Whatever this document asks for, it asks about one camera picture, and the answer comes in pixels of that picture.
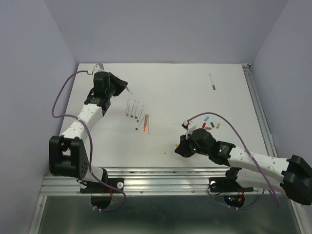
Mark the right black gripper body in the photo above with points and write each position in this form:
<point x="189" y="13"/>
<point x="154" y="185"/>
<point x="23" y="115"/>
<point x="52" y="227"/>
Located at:
<point x="203" y="151"/>

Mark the orange highlighter pen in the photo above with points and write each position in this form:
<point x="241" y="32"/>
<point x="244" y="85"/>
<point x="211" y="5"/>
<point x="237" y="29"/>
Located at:
<point x="145" y="122"/>

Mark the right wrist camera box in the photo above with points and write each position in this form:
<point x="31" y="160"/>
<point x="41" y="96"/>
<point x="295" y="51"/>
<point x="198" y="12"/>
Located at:
<point x="189" y="126"/>

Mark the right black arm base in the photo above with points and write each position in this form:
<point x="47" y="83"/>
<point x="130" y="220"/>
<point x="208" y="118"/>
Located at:
<point x="227" y="184"/>

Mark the green capped marker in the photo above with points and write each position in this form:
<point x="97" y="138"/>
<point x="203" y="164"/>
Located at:
<point x="212" y="81"/>

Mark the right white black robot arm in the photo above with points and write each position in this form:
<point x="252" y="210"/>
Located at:
<point x="289" y="176"/>

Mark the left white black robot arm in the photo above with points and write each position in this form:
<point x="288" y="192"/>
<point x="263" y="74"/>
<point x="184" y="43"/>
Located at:
<point x="70" y="154"/>

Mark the uncapped white marker body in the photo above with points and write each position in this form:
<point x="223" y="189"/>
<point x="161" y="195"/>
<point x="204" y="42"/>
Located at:
<point x="128" y="107"/>

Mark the aluminium rail frame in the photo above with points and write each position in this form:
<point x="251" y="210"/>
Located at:
<point x="162" y="201"/>

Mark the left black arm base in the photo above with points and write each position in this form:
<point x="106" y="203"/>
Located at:
<point x="114" y="185"/>

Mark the right side aluminium rail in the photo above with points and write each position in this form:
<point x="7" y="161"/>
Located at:
<point x="261" y="118"/>

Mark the red capped marker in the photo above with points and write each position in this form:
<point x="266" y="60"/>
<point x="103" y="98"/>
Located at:
<point x="140" y="121"/>

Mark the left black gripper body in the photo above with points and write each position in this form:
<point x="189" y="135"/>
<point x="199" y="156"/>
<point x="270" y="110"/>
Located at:
<point x="108" y="93"/>

